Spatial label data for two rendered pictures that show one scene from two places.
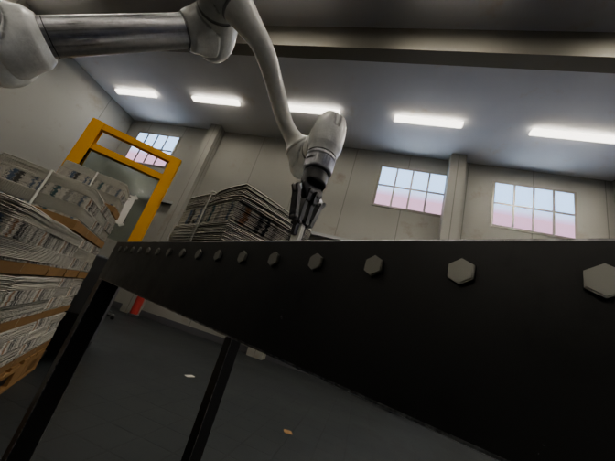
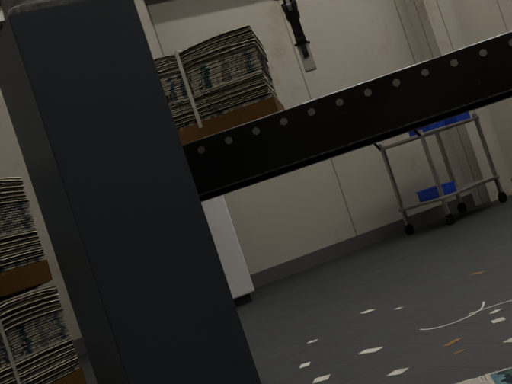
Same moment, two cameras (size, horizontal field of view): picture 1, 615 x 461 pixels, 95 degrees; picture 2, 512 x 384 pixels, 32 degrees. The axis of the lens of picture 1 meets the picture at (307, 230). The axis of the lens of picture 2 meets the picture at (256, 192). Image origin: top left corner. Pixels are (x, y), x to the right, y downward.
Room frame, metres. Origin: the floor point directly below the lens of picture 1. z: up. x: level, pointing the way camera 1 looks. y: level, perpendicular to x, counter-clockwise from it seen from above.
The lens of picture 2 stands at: (-0.82, 1.68, 0.61)
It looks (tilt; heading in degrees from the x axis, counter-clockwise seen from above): 1 degrees up; 319
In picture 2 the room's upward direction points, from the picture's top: 18 degrees counter-clockwise
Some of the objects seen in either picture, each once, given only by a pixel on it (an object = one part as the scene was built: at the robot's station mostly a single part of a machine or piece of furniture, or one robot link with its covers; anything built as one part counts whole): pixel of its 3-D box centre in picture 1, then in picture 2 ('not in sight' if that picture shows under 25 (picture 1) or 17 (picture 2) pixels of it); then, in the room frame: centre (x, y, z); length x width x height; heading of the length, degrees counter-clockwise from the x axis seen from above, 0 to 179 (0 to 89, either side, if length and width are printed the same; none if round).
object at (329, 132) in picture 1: (326, 138); not in sight; (0.74, 0.03, 1.27); 0.13 x 0.11 x 0.16; 17
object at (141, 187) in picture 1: (109, 197); not in sight; (2.36, 1.71, 1.27); 0.57 x 0.01 x 0.65; 114
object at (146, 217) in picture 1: (130, 248); not in sight; (2.48, 1.40, 0.92); 0.09 x 0.09 x 1.85; 24
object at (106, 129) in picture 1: (138, 144); not in sight; (2.34, 1.70, 1.82); 0.75 x 0.06 x 0.06; 114
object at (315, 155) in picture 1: (318, 166); not in sight; (0.73, 0.02, 1.16); 0.09 x 0.09 x 0.06
